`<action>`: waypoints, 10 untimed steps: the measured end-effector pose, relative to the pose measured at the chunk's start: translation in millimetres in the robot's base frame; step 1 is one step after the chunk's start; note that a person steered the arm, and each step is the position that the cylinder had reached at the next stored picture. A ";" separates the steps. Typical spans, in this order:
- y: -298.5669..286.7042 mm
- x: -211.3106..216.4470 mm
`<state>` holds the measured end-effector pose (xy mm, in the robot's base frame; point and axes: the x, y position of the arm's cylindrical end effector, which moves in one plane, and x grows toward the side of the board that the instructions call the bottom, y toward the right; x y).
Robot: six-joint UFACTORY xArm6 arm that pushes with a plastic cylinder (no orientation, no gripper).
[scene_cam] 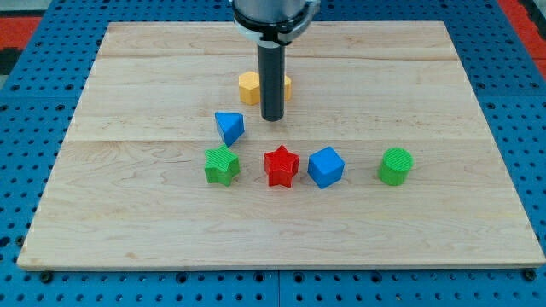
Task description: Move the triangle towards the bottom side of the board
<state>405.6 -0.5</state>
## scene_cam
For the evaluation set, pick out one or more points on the blue triangle block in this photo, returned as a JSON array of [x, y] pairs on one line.
[[230, 126]]

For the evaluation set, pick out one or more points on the wooden board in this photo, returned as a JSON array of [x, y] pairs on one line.
[[128, 190]]

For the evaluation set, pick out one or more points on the red star block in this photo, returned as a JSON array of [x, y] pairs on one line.
[[281, 166]]

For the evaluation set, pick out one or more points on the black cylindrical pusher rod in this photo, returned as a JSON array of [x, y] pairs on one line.
[[271, 69]]

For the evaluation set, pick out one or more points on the blue cube block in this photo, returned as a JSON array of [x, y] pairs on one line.
[[325, 167]]

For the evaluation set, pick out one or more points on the yellow hexagon block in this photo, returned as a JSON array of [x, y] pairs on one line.
[[249, 89]]

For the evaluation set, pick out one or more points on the green star block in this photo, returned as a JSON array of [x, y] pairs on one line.
[[221, 165]]

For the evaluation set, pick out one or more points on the green cylinder block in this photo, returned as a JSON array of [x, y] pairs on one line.
[[395, 166]]

